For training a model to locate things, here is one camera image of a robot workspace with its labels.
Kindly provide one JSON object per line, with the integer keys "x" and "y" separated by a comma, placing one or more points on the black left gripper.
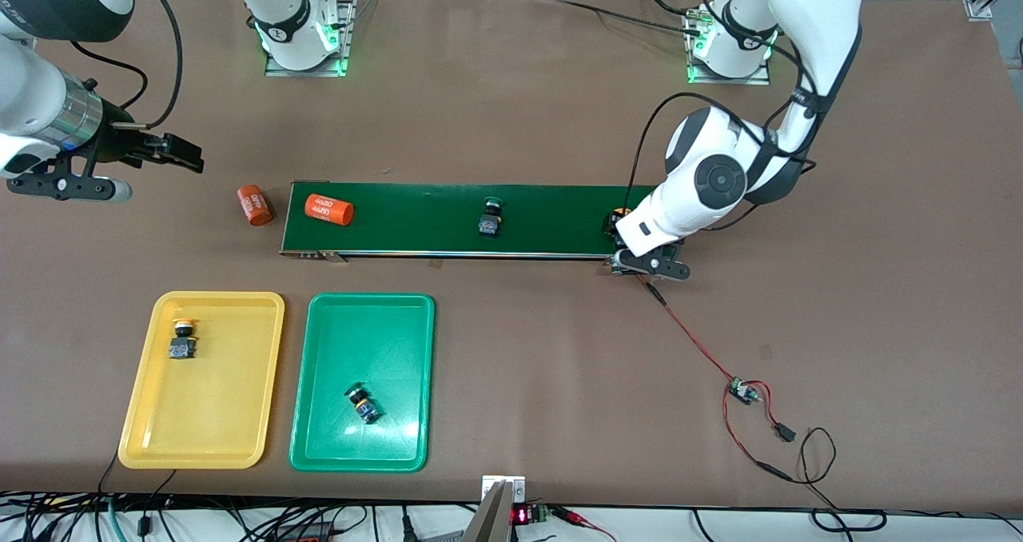
{"x": 613, "y": 224}

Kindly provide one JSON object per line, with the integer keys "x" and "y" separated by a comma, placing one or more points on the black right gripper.
{"x": 120, "y": 140}

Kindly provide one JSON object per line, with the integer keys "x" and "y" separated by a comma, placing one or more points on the yellow push button switch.
{"x": 183, "y": 342}
{"x": 613, "y": 221}

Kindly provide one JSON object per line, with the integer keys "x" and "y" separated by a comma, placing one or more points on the green push button switch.
{"x": 489, "y": 221}
{"x": 364, "y": 404}

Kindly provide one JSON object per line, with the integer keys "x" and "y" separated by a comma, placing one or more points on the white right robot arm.
{"x": 32, "y": 86}

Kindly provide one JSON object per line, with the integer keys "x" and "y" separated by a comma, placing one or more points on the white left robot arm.
{"x": 711, "y": 182}

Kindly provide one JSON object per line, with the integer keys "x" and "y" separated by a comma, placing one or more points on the green conveyor belt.
{"x": 559, "y": 218}

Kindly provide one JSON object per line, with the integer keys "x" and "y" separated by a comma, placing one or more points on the small speed controller board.
{"x": 743, "y": 390}

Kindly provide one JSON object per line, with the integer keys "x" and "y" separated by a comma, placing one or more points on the yellow plastic tray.
{"x": 216, "y": 398}

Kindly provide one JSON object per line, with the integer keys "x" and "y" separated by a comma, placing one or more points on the green plastic tray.
{"x": 352, "y": 334}

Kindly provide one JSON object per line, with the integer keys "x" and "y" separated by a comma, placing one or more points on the red clip lead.
{"x": 579, "y": 516}

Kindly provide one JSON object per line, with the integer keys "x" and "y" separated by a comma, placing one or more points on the red digit display module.
{"x": 523, "y": 516}

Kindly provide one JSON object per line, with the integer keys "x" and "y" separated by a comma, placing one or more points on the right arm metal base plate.
{"x": 348, "y": 22}

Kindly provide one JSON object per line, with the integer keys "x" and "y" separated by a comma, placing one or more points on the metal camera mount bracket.
{"x": 491, "y": 510}

